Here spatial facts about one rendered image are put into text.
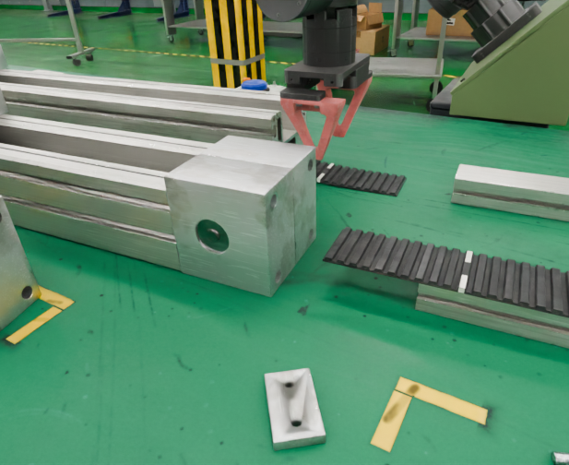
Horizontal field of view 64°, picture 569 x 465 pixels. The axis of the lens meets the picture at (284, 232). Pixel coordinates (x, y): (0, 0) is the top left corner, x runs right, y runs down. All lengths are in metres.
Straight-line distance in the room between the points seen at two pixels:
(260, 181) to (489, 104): 0.54
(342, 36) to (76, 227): 0.33
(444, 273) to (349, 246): 0.08
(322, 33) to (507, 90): 0.39
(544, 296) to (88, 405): 0.31
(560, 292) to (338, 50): 0.31
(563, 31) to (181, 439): 0.71
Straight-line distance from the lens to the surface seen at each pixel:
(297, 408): 0.29
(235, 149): 0.41
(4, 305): 0.42
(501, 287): 0.36
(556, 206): 0.54
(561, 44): 0.80
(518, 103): 0.82
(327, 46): 0.51
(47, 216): 0.51
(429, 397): 0.32
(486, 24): 0.92
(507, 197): 0.53
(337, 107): 0.48
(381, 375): 0.32
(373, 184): 0.56
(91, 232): 0.47
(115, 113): 0.68
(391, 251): 0.38
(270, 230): 0.35
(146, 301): 0.40
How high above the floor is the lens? 1.02
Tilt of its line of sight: 32 degrees down
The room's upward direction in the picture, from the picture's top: 3 degrees counter-clockwise
